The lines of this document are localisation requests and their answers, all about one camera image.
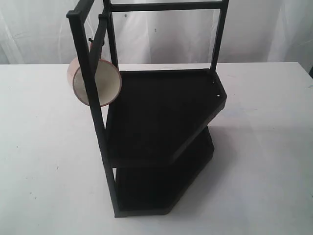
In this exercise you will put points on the pink ceramic mug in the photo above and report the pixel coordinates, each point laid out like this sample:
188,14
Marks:
107,77

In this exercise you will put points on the black two-tier metal rack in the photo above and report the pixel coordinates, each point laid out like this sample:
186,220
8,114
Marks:
153,138

